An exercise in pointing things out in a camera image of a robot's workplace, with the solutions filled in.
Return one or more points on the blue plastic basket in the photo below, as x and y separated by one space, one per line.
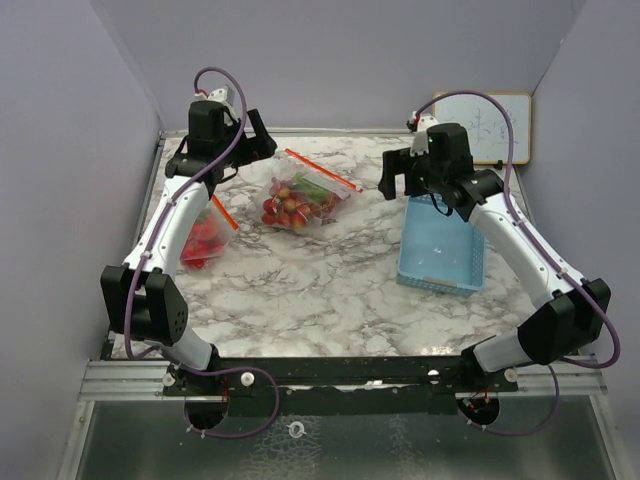
438 252

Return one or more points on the clear bag orange zipper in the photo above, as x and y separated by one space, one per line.
227 225

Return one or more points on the purple grape bunch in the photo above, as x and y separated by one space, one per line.
324 208

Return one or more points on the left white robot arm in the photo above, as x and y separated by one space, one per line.
142 300

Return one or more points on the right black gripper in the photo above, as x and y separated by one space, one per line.
396 162

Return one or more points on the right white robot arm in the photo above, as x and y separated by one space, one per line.
568 306

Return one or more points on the green grape bunch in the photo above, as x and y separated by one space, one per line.
305 187

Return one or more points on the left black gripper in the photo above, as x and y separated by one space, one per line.
255 148

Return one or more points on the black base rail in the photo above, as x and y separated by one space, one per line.
338 386

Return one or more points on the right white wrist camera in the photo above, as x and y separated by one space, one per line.
418 124

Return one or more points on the small framed whiteboard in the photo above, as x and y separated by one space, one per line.
486 128

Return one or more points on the red apple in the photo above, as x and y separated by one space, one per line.
203 244

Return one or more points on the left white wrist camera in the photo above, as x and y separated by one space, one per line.
225 96

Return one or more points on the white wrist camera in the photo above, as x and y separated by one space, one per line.
418 124
225 96

